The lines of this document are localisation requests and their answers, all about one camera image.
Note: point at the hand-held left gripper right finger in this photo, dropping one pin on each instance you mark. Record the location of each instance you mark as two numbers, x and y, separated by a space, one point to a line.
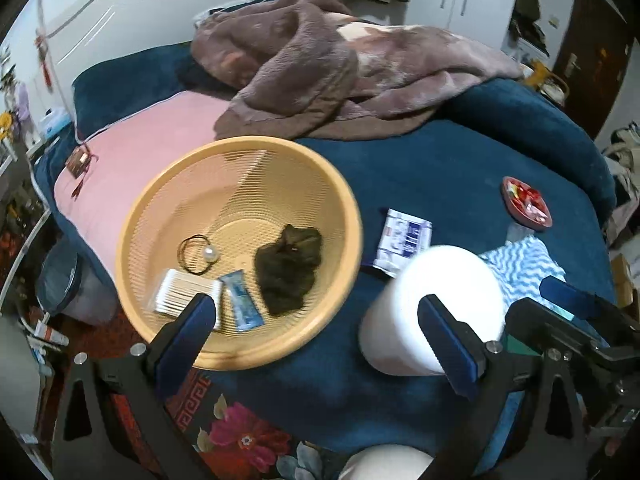
450 345

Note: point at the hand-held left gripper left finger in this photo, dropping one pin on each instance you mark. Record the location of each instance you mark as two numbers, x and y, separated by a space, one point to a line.
187 340

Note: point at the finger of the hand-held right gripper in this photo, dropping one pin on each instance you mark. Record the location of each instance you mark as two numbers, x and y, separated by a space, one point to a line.
570 295
540 325

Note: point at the green scouring pad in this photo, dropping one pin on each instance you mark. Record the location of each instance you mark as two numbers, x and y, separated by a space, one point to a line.
520 346

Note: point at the white tissue roll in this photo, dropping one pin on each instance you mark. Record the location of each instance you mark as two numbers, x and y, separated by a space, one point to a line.
400 320

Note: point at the blue white gauze packet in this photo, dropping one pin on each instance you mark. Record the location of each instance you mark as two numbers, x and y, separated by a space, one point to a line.
242 305

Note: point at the dark scrunchie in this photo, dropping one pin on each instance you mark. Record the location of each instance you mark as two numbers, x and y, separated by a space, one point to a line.
285 270

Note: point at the yellow plastic basket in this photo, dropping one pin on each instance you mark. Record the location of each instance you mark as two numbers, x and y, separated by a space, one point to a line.
240 200

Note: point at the cotton swabs pack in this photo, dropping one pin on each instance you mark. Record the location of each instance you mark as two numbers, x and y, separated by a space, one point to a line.
175 292

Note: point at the cardboard box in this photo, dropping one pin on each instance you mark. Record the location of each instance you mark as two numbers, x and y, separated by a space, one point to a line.
622 280

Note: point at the blue white striped cloth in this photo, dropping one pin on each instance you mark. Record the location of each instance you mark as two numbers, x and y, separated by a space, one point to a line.
520 265

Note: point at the red dish with candies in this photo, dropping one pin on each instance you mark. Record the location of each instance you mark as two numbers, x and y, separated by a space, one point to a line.
525 205

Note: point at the floral rug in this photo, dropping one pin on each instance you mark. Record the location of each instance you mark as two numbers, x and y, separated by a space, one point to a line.
240 440

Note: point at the purple white packet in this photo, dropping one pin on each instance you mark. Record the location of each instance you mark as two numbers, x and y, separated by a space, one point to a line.
405 240

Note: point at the white rounded object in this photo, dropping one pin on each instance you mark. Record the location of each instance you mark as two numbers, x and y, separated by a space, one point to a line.
385 465

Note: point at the white orange tube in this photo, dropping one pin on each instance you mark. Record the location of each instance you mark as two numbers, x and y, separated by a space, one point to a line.
50 332

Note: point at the grey basin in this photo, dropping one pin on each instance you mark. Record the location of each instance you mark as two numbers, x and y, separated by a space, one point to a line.
57 280

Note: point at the pile of clothes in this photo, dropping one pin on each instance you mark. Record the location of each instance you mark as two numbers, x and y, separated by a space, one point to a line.
625 160

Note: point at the wicker basket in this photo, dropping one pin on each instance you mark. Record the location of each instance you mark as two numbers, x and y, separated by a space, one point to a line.
555 90

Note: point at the brown charm with tassel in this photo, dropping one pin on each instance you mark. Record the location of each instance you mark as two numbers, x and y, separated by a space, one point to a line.
77 164

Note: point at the pink bed sheet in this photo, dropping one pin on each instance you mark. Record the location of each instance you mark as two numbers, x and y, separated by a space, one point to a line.
150 135

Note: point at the brown door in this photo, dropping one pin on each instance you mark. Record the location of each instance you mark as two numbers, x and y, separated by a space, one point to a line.
590 50

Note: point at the brown fleece blanket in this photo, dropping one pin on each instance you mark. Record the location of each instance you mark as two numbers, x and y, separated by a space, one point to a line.
310 60

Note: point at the red hanging tassel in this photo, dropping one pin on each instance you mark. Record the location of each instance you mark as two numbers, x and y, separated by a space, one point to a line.
46 67

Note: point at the white wardrobe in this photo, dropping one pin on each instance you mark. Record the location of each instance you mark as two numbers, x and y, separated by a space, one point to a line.
475 0

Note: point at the white bed headboard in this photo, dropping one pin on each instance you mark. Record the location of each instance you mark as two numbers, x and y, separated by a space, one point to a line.
125 10

